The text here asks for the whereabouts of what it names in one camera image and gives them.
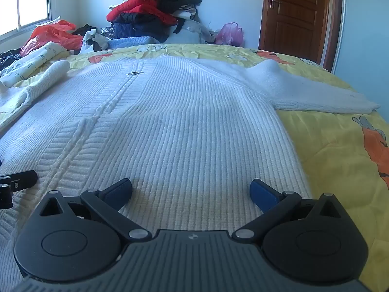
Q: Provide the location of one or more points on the white printed quilt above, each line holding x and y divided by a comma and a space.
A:
30, 60

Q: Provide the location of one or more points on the window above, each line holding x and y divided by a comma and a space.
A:
27, 0

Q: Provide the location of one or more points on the red jacket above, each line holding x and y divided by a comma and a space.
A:
139, 6

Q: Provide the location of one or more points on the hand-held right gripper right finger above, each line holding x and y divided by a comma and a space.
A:
263, 193

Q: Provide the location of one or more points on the white knitted towel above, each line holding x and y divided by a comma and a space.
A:
182, 127

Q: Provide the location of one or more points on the pink plastic bag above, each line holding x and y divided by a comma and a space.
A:
229, 35

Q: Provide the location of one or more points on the brown wooden door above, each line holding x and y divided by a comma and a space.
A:
294, 21

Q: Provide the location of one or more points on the light blue knit garment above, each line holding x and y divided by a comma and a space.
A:
133, 41

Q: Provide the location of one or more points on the dark clothes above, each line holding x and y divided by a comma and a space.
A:
9, 56

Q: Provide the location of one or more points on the yellow carrot-print bedspread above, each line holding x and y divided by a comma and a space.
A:
334, 158

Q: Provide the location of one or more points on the orange plastic bag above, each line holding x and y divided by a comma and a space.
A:
53, 35

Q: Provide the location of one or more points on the white and grey cloth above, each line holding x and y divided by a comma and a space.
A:
91, 41

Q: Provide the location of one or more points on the navy jacket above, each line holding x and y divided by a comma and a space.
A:
136, 26

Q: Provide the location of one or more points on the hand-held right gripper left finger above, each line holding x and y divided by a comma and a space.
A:
119, 192

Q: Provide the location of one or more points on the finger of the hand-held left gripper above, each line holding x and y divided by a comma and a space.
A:
21, 178

